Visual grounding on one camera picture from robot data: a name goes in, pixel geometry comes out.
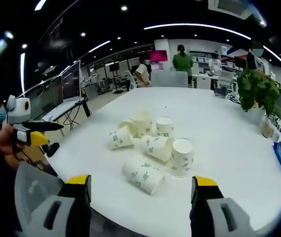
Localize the grey chair back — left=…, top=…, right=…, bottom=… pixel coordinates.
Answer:
left=151, top=71, right=189, bottom=88

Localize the long curved ceiling light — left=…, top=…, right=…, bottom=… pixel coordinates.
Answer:
left=143, top=23, right=252, bottom=40

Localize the clear plastic container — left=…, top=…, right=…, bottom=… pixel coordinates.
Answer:
left=260, top=115, right=280, bottom=139

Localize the black cable on table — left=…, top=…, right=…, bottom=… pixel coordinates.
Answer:
left=227, top=93, right=241, bottom=104

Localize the person's left hand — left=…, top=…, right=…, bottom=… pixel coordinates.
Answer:
left=0, top=124, right=25, bottom=156

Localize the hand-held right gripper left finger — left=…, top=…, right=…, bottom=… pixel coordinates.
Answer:
left=19, top=174, right=93, bottom=237

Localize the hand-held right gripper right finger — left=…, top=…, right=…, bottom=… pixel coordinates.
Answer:
left=189, top=175, right=257, bottom=237

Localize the green potted plant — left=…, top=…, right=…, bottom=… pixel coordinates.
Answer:
left=236, top=68, right=281, bottom=125

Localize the large dark monitor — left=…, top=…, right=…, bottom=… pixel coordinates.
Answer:
left=19, top=75, right=65, bottom=120

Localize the pile of printed paper cups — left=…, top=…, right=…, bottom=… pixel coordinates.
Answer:
left=108, top=111, right=195, bottom=195

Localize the ceiling air vent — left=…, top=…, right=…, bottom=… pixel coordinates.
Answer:
left=207, top=0, right=256, bottom=18

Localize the white table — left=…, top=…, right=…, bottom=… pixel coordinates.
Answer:
left=45, top=86, right=281, bottom=237

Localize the pink display screen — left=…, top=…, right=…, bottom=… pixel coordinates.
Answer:
left=146, top=49, right=168, bottom=63

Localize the silver framed monitor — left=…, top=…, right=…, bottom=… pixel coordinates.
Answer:
left=60, top=60, right=82, bottom=102

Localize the white side desk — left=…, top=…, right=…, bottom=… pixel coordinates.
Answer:
left=41, top=97, right=85, bottom=122

